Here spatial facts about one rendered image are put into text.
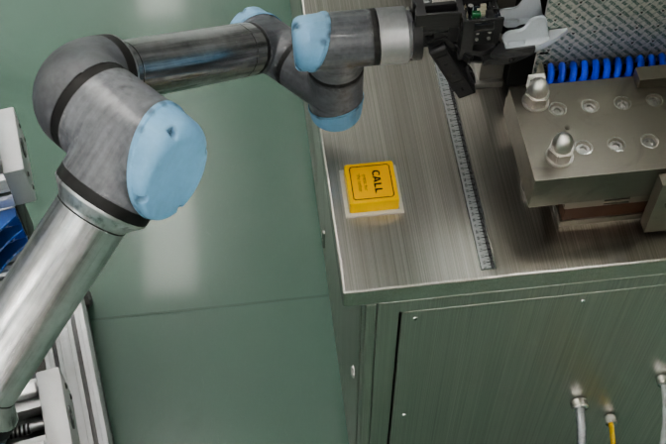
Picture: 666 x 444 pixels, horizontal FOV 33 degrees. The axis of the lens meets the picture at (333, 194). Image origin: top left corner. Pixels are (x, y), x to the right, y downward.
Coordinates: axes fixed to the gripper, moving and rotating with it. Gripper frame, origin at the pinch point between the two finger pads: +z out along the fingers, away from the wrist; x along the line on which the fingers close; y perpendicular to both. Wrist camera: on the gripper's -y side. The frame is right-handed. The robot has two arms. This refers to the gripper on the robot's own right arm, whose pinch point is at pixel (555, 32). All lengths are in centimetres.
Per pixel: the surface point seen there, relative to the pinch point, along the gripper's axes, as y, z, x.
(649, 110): -5.9, 11.4, -10.2
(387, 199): -16.6, -24.2, -13.2
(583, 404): -62, 8, -27
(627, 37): -2.1, 10.4, -0.2
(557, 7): 4.9, -0.6, -0.3
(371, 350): -36, -28, -26
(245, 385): -109, -49, 6
